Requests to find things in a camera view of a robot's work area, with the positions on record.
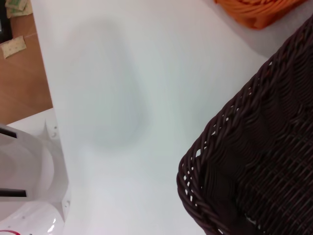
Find beige dotted tape piece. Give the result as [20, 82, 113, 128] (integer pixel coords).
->
[1, 35, 27, 59]

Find beige green printed paper scrap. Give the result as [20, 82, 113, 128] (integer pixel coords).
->
[6, 0, 34, 18]

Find black box on floor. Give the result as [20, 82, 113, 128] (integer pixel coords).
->
[0, 0, 13, 45]

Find orange woven plastic basket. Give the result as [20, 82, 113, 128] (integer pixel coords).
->
[214, 0, 292, 30]

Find dark brown woven basket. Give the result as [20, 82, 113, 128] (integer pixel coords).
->
[176, 16, 313, 235]

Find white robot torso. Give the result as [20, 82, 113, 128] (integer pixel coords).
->
[0, 122, 71, 235]

